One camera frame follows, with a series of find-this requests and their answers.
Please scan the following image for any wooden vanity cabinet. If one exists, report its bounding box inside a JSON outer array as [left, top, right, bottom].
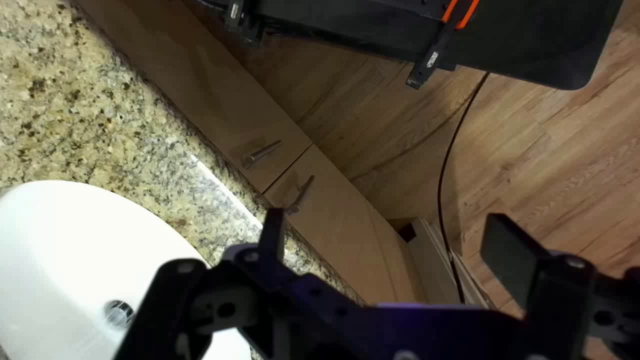
[[67, 0, 495, 311]]

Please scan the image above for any white oval sink basin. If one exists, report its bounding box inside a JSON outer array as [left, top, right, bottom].
[[0, 178, 251, 360]]

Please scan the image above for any black robot cart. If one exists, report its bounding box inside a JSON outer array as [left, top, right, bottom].
[[191, 0, 626, 93]]

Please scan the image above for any thin black floor cable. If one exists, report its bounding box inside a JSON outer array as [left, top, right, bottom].
[[433, 71, 491, 307]]

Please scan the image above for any wooden cabinet door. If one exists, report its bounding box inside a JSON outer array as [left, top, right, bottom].
[[261, 146, 430, 309], [67, 0, 313, 196]]

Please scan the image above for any orange handled clamp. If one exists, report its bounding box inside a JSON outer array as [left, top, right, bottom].
[[404, 0, 484, 91]]

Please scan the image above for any metal sink drain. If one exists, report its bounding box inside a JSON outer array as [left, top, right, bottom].
[[101, 298, 136, 331]]

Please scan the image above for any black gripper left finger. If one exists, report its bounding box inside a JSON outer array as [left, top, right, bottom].
[[258, 207, 290, 267]]

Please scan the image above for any metal door handle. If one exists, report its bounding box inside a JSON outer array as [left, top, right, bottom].
[[286, 175, 317, 216], [237, 137, 284, 171]]

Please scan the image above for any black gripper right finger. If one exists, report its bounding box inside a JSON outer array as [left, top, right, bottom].
[[477, 212, 560, 316]]

